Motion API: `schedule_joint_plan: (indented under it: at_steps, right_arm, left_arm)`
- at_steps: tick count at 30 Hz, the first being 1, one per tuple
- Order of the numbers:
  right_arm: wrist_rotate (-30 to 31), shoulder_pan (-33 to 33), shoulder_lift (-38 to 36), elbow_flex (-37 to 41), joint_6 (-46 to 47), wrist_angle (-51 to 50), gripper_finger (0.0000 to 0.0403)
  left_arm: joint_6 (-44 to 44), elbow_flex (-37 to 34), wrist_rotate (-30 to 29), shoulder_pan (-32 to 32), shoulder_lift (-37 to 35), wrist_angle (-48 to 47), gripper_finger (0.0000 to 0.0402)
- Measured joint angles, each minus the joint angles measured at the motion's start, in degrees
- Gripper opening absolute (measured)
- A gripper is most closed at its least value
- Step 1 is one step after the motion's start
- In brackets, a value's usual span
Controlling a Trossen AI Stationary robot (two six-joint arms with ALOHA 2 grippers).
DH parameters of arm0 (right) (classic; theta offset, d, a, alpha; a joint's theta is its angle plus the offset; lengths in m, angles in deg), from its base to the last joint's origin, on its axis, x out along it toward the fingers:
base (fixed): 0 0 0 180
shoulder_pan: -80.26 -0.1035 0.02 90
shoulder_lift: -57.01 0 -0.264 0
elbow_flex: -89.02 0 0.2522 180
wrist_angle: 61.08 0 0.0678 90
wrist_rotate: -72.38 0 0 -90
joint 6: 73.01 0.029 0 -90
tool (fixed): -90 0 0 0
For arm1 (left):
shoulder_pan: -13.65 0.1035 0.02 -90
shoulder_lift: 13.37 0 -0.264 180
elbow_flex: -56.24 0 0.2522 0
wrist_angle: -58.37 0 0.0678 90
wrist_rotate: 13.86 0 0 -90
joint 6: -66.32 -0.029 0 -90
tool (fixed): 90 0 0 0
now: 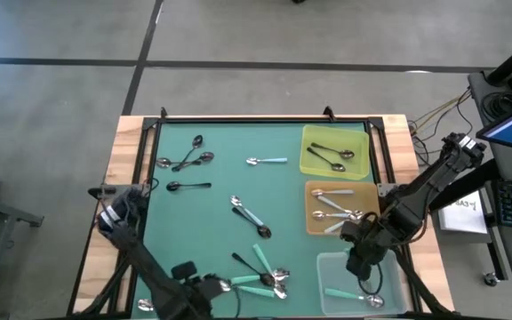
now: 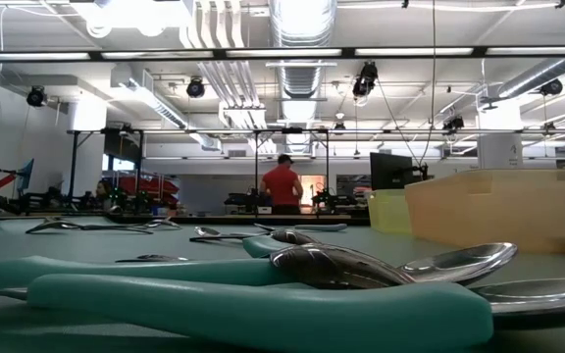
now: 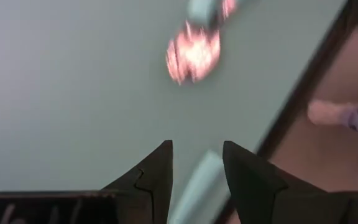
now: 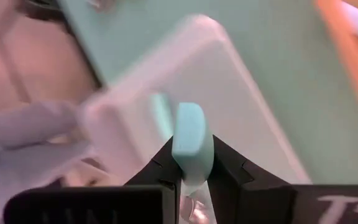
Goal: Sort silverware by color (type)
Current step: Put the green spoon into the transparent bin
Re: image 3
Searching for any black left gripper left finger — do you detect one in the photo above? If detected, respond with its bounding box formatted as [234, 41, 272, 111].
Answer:
[101, 139, 174, 224]

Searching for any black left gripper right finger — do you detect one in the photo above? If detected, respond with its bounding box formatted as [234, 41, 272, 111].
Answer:
[222, 140, 326, 224]

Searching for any green table mat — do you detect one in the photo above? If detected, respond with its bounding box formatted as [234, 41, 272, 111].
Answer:
[0, 0, 349, 224]

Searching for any black aluminium table frame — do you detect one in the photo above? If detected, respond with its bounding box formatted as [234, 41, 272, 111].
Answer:
[214, 0, 358, 224]

